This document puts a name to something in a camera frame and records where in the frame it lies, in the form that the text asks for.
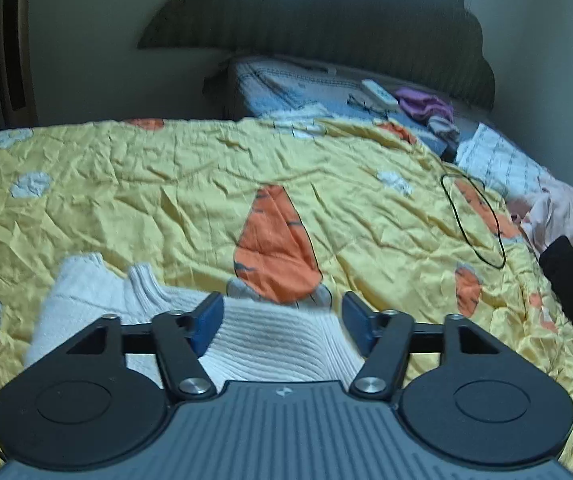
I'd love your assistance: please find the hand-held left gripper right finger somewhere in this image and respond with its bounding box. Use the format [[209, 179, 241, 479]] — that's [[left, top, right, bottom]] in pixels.
[[341, 291, 505, 398]]

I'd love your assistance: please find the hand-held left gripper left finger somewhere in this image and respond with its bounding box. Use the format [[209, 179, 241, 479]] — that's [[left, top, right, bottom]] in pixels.
[[64, 291, 224, 401]]

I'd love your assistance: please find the white knit sweater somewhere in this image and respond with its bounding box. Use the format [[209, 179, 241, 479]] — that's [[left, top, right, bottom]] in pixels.
[[25, 254, 367, 386]]

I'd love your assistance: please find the yellow carrot print quilt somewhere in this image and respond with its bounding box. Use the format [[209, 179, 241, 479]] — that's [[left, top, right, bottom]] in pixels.
[[0, 117, 573, 480]]

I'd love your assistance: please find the grey white small cloth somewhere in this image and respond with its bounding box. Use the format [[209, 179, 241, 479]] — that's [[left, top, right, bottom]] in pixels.
[[427, 116, 462, 144]]

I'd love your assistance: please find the white patterned pillow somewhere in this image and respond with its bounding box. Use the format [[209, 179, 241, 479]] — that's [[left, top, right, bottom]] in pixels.
[[457, 122, 553, 200]]

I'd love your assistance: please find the pink cloth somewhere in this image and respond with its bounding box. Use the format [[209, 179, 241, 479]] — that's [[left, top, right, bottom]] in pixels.
[[509, 180, 573, 268]]

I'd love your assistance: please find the purple cloth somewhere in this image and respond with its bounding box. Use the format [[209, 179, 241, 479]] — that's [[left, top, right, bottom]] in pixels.
[[395, 87, 455, 124]]

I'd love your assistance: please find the white remote control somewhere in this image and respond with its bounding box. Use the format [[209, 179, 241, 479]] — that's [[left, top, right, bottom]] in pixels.
[[361, 79, 398, 109]]

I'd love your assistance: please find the blue patterned pillow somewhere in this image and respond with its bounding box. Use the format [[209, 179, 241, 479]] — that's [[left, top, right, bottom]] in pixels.
[[221, 55, 467, 161]]

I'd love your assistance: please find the dark padded headboard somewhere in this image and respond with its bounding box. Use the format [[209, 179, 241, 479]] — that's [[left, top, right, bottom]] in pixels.
[[136, 0, 497, 111]]

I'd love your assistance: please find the gold standing air conditioner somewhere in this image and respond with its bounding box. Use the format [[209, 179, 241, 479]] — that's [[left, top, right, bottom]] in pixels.
[[0, 0, 38, 127]]

